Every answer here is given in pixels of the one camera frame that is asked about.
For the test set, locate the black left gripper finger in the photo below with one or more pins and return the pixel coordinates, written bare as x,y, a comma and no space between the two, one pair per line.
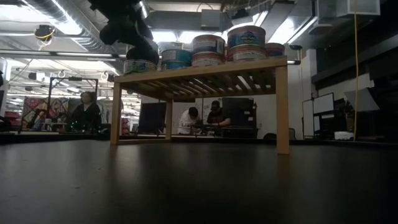
144,53

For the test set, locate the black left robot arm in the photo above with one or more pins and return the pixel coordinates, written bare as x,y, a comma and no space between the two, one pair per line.
118,7

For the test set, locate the wooden slatted shelf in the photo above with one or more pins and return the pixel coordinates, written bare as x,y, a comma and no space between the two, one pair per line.
202,77

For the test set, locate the black monitor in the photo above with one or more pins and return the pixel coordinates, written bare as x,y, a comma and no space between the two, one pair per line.
238,112
151,118

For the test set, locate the long ceiling light strip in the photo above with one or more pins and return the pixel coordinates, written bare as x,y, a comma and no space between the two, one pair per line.
56,54

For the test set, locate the person in white top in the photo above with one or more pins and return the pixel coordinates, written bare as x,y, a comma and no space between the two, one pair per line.
188,119

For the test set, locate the person in dark top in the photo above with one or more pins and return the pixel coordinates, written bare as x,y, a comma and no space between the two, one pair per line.
87,115

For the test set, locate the person with dark cap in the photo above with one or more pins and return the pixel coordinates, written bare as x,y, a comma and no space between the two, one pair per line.
216,115

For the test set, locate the colourful patterned panel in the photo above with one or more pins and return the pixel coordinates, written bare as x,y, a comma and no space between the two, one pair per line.
40,110

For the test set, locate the black table mat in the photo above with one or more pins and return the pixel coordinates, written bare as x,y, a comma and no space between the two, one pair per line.
186,186

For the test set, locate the white board on stand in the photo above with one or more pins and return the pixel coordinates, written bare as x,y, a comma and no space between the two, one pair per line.
317,109

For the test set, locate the small white device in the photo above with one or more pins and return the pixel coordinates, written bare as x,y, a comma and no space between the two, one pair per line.
343,135

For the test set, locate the white ceiling vent box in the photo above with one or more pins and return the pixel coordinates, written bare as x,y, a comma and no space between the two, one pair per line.
357,7

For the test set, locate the grey angled shade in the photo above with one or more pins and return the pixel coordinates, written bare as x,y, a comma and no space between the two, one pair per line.
362,99

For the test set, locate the silver ceiling air duct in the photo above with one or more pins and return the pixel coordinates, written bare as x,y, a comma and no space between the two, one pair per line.
87,34

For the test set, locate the black metal stand frame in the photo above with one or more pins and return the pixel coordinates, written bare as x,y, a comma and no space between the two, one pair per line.
49,93

